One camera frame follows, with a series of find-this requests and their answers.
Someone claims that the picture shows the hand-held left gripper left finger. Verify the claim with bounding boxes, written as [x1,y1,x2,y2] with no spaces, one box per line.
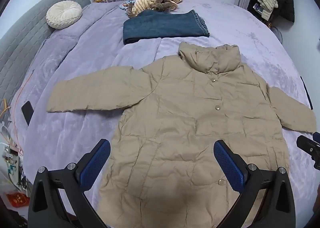
[28,139,111,228]

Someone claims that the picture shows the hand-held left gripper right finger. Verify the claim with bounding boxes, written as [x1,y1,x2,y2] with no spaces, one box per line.
[213,139,297,228]

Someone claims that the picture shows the beige down jacket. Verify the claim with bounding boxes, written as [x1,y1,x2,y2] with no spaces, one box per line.
[46,41,317,228]

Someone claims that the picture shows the black phone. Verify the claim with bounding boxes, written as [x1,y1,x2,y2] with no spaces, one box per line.
[21,101,34,126]

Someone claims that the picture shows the white power strip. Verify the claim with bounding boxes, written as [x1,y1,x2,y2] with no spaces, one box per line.
[2,143,19,176]

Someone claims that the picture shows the red packet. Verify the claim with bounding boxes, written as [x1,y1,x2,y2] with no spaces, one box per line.
[6,192,30,209]

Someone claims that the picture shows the standing fan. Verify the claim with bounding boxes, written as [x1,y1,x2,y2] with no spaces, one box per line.
[271,27,284,44]

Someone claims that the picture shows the lilac plush blanket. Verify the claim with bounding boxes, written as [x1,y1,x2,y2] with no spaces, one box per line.
[10,0,318,226]

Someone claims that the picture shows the grey quilted headboard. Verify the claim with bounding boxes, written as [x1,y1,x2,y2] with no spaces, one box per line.
[0,0,91,116]

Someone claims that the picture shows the pale hanging puffer jacket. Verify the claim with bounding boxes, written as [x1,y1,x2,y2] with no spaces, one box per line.
[256,0,279,21]

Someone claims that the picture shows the round cream cushion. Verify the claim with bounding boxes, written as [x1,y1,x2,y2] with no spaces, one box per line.
[46,1,82,29]

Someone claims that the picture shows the blue jeans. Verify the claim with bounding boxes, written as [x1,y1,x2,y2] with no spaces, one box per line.
[122,9,210,45]

